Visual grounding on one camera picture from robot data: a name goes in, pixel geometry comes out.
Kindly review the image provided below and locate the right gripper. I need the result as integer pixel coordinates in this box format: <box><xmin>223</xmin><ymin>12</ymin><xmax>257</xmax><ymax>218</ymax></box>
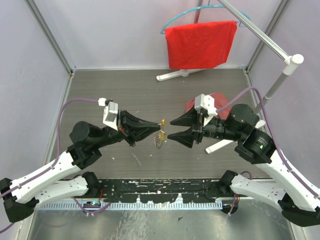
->
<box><xmin>167</xmin><ymin>102</ymin><xmax>243</xmax><ymax>148</ymax></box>

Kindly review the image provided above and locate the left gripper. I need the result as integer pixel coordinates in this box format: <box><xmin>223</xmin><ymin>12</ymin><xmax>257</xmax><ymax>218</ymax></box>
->
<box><xmin>94</xmin><ymin>109</ymin><xmax>162</xmax><ymax>150</ymax></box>

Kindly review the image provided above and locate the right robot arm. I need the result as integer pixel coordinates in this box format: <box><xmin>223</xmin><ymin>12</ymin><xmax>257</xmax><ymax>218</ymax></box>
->
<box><xmin>168</xmin><ymin>104</ymin><xmax>320</xmax><ymax>227</ymax></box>

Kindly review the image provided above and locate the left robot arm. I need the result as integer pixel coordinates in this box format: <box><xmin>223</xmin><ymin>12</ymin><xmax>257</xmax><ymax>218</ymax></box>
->
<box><xmin>0</xmin><ymin>110</ymin><xmax>161</xmax><ymax>223</ymax></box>

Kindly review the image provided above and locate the dark red crumpled shirt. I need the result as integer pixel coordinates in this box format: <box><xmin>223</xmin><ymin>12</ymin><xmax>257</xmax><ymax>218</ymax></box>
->
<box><xmin>185</xmin><ymin>92</ymin><xmax>232</xmax><ymax>120</ymax></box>

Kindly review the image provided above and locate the bright red cloth on hanger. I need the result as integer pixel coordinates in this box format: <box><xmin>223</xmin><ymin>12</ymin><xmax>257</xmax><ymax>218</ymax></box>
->
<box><xmin>164</xmin><ymin>20</ymin><xmax>238</xmax><ymax>70</ymax></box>

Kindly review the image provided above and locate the teal clothes hanger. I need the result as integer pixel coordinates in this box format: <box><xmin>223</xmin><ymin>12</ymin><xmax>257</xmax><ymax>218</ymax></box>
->
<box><xmin>160</xmin><ymin>4</ymin><xmax>251</xmax><ymax>35</ymax></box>

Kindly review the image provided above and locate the white clothes rack stand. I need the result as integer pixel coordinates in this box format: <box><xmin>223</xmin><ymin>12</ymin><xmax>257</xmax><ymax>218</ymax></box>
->
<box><xmin>169</xmin><ymin>0</ymin><xmax>320</xmax><ymax>158</ymax></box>

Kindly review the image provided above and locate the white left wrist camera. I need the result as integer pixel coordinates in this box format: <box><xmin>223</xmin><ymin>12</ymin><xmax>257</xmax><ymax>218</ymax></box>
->
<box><xmin>98</xmin><ymin>98</ymin><xmax>119</xmax><ymax>131</ymax></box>

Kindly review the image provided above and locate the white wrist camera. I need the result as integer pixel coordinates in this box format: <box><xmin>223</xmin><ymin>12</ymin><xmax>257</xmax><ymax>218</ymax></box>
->
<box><xmin>98</xmin><ymin>98</ymin><xmax>119</xmax><ymax>131</ymax></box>
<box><xmin>194</xmin><ymin>93</ymin><xmax>218</xmax><ymax>127</ymax></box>

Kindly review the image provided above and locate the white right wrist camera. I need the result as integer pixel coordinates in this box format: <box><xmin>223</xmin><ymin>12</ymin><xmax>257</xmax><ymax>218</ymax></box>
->
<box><xmin>194</xmin><ymin>93</ymin><xmax>218</xmax><ymax>127</ymax></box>

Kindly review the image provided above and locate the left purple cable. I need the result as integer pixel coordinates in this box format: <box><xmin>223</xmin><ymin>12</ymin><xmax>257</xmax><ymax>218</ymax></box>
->
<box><xmin>0</xmin><ymin>97</ymin><xmax>101</xmax><ymax>232</ymax></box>

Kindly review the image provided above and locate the purple cable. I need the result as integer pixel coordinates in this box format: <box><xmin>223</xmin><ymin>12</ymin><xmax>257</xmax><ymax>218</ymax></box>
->
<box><xmin>0</xmin><ymin>97</ymin><xmax>101</xmax><ymax>232</ymax></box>
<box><xmin>216</xmin><ymin>86</ymin><xmax>320</xmax><ymax>198</ymax></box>

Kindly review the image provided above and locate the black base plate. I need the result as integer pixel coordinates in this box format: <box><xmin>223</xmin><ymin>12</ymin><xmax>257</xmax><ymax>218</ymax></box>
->
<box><xmin>72</xmin><ymin>177</ymin><xmax>248</xmax><ymax>201</ymax></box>

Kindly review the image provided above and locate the grey slotted cable duct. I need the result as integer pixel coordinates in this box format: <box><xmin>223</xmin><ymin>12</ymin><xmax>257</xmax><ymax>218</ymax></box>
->
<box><xmin>40</xmin><ymin>200</ymin><xmax>223</xmax><ymax>211</ymax></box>

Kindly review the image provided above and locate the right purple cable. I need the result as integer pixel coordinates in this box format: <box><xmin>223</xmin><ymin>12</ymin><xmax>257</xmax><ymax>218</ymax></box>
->
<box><xmin>216</xmin><ymin>86</ymin><xmax>320</xmax><ymax>198</ymax></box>

